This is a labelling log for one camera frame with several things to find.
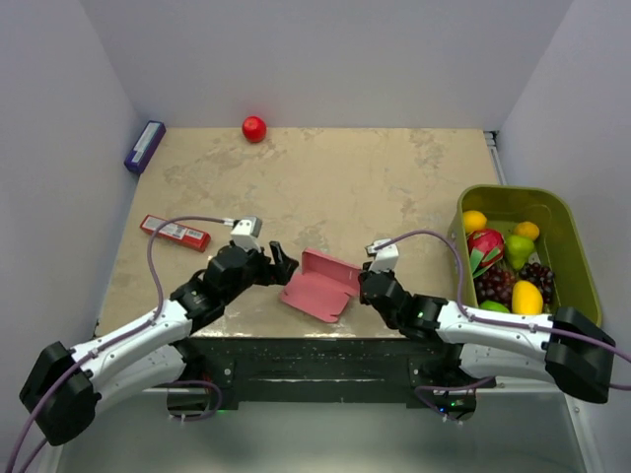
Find purple rectangular carton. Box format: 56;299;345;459
124;120;167;175

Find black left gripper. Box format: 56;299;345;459
223;240;298;304

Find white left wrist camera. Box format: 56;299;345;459
231;216;262;252

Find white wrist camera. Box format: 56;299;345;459
363;238;399;273
231;216;262;252

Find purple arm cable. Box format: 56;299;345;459
374;230;631;364
2;215;238;473

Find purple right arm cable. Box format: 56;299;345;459
374;230;631;364

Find orange fruit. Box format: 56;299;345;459
513;221;540;241

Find red rectangular carton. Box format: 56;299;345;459
139;214;211;252

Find pink paper box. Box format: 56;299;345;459
280;248;361;323

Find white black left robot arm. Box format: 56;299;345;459
20;241;299;446

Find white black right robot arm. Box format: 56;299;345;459
359;269;615;404

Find green lime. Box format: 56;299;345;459
479;300;511;313

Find green pear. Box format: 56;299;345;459
505;235;535;271

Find red dragon fruit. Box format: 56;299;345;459
466;229;505;278

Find green plastic bin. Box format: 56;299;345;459
448;185;602;326

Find red apple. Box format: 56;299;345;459
242;115;267;143

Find yellow lemon upper left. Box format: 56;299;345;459
462;210;488;235

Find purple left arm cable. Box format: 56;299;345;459
2;215;238;473

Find dark purple grapes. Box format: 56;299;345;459
474;262;555;307

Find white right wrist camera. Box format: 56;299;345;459
363;238;399;273

